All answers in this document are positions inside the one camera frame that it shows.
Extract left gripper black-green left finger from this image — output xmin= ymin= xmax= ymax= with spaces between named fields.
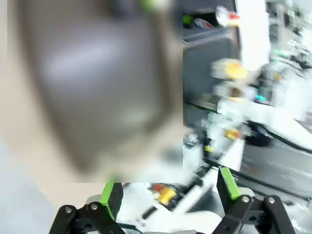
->
xmin=48 ymin=181 xmax=128 ymax=234

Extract blue pepsi drink can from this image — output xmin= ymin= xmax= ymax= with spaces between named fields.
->
xmin=192 ymin=18 xmax=213 ymax=29

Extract left gripper black-green right finger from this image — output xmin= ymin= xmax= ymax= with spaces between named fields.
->
xmin=211 ymin=167 xmax=293 ymax=234

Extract yellow emergency stop red button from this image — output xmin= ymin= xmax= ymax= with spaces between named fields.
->
xmin=224 ymin=128 xmax=241 ymax=140
xmin=153 ymin=184 xmax=178 ymax=206

